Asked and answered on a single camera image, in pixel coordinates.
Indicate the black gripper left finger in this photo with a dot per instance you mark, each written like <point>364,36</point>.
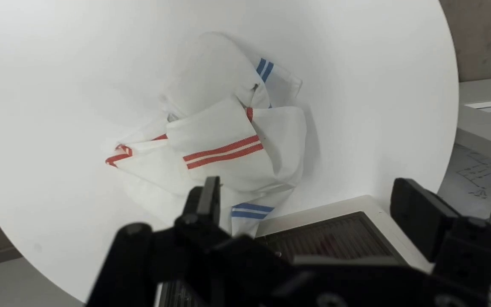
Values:
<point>200,227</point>

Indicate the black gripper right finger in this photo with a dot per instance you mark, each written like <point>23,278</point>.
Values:
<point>422,215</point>

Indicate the white towel blue stripes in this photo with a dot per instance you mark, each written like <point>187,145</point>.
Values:
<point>218,68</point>
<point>252,209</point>

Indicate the white towel red stripes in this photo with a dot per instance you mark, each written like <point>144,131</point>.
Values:
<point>144,163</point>
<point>223,133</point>

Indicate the white three-compartment cabinet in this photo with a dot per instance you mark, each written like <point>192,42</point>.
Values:
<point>359,204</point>

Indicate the white panel with sketches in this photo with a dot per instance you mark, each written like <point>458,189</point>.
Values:
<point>478,175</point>

